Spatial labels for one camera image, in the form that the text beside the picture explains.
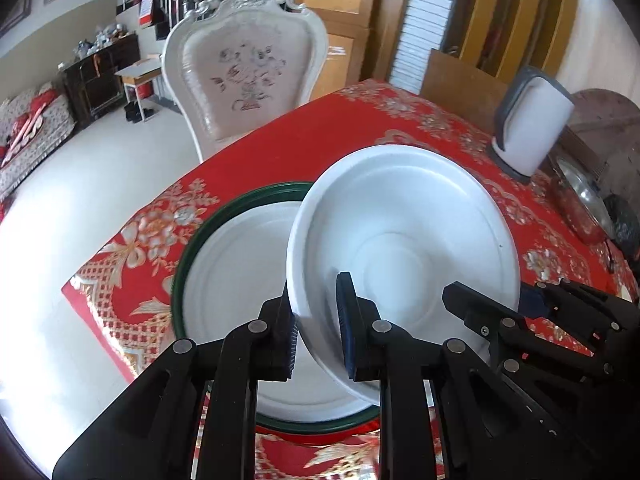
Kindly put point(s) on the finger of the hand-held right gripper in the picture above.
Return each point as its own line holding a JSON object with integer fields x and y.
{"x": 532, "y": 302}
{"x": 475, "y": 310}

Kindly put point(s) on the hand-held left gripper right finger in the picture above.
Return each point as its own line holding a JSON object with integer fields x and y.
{"x": 347, "y": 340}

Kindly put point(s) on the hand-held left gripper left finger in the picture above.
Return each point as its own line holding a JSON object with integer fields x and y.
{"x": 280, "y": 345}

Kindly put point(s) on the large white bowl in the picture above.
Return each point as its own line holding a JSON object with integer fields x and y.
{"x": 240, "y": 260}

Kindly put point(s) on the green plastic bowl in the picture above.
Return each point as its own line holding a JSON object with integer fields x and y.
{"x": 190, "y": 260}

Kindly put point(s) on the small white bowl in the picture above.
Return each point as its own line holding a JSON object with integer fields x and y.
{"x": 400, "y": 210}

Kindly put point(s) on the steel pot with lid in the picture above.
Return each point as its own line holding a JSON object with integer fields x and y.
{"x": 582, "y": 195}

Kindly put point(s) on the black plastic bag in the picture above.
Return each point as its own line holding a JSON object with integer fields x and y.
{"x": 625, "y": 220}

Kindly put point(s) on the white electric kettle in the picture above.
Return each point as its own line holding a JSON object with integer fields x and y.
{"x": 530, "y": 130}

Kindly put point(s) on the red floral tablecloth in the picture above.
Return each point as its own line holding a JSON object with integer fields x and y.
{"x": 280, "y": 160}

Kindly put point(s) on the round wooden tabletop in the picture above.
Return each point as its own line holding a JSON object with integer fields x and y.
{"x": 610, "y": 120}

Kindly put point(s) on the brown cardboard panel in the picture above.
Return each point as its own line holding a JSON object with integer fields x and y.
{"x": 460, "y": 80}

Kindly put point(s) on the pair of dark shoes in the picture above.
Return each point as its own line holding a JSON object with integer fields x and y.
{"x": 137, "y": 112}

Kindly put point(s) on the white carved chair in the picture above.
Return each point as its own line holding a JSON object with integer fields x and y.
{"x": 250, "y": 70}

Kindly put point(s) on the white louvered shutter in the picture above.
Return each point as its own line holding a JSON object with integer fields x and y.
{"x": 425, "y": 15}

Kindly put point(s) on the small white table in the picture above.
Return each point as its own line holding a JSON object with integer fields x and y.
{"x": 140, "y": 72}

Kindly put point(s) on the dark wooden cabinet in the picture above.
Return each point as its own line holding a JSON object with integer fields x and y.
{"x": 100, "y": 80}

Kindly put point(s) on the wooden door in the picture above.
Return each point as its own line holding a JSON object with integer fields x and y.
{"x": 345, "y": 15}

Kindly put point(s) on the sofa with patterned cover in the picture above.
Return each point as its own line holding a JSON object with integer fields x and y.
{"x": 30, "y": 130}

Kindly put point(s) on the ornaments on cabinet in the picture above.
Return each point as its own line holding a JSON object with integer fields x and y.
{"x": 105, "y": 42}

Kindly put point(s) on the dark framed picture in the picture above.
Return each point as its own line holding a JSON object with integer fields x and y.
{"x": 15, "y": 10}

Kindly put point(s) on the yellow wooden door frame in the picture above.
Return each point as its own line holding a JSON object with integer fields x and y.
{"x": 520, "y": 15}

